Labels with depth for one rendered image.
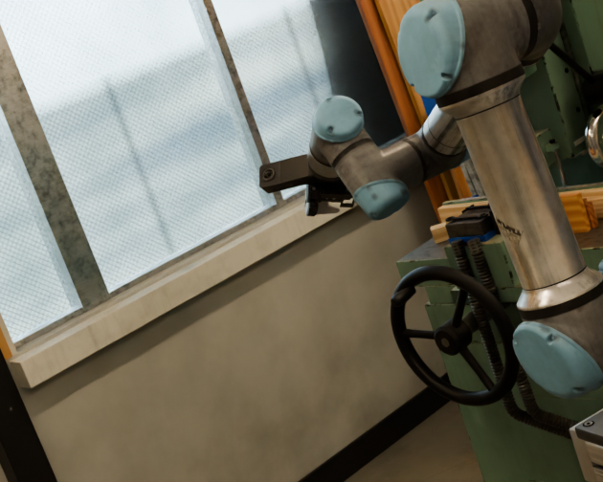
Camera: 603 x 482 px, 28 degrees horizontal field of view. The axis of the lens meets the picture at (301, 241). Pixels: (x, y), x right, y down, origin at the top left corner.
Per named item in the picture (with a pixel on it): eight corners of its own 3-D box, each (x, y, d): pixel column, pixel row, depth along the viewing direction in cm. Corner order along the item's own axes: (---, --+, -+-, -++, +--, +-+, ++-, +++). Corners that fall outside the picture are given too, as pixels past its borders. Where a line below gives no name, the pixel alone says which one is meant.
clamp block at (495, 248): (455, 290, 231) (440, 247, 229) (494, 261, 239) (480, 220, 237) (517, 287, 220) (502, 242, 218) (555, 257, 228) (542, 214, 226)
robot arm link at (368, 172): (436, 178, 182) (396, 122, 186) (378, 206, 178) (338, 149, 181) (420, 203, 189) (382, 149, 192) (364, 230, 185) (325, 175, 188)
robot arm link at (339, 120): (334, 147, 180) (303, 104, 182) (327, 180, 190) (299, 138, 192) (377, 124, 182) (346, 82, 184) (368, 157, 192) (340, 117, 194)
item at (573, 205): (502, 239, 242) (491, 204, 240) (506, 235, 243) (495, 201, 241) (587, 231, 227) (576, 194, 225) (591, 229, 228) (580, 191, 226)
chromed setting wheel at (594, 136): (591, 178, 239) (574, 120, 236) (622, 157, 247) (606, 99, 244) (605, 177, 237) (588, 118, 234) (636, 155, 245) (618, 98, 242)
